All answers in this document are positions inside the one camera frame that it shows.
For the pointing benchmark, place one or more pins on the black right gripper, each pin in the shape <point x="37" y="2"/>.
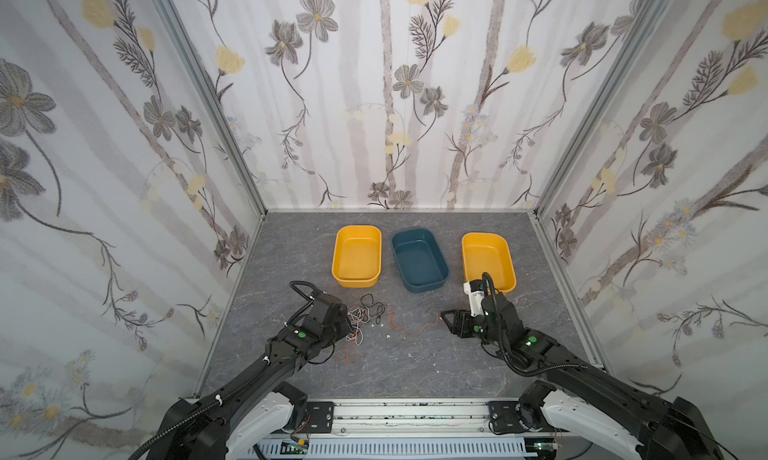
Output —
<point x="459" y="322"/>

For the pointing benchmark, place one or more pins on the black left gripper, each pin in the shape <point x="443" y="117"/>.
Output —
<point x="339" y="322"/>

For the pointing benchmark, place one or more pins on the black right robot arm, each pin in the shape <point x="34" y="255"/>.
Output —
<point x="568" y="393"/>

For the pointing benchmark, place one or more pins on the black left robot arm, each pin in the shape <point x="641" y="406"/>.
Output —
<point x="201" y="429"/>

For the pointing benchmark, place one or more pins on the teal plastic tray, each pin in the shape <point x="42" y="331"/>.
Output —
<point x="420" y="261"/>

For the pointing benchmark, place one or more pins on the left yellow plastic tray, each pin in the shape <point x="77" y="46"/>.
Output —
<point x="357" y="258"/>

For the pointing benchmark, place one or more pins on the yellow plastic tray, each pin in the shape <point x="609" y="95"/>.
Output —
<point x="488" y="253"/>
<point x="357" y="258"/>

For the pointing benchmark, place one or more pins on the right yellow plastic tray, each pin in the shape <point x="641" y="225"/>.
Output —
<point x="488" y="253"/>

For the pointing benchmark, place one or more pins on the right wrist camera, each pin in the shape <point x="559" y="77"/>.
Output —
<point x="475" y="291"/>

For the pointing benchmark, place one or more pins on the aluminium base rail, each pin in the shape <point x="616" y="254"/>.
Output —
<point x="431" y="428"/>

